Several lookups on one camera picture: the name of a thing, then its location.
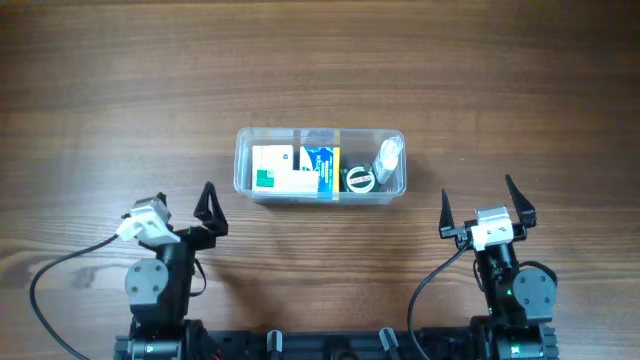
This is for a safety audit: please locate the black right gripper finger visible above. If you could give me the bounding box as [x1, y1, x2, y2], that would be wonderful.
[438, 189, 456, 238]
[505, 175, 537, 228]

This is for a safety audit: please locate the white green medicine box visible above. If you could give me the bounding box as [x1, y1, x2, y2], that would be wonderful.
[253, 169, 319, 193]

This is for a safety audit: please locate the white Hansaplast plaster box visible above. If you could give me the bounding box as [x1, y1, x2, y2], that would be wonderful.
[252, 145, 294, 170]

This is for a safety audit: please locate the small clear plastic bottle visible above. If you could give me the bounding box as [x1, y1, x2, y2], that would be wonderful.
[373, 136, 404, 185]

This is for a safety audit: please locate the green round-label box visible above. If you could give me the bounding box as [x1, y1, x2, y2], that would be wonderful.
[341, 164, 379, 194]

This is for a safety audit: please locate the clear plastic container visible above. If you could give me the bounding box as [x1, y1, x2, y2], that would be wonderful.
[234, 128, 407, 205]

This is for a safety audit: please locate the blue yellow cough drops bag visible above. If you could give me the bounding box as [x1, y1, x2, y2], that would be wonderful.
[299, 146, 340, 198]

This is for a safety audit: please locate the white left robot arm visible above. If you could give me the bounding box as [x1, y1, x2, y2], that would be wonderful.
[113, 182, 228, 360]

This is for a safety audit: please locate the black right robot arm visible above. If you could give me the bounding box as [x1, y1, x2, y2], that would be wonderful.
[439, 176, 559, 360]

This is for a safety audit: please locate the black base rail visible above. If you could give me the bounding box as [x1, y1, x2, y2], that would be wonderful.
[114, 327, 560, 360]

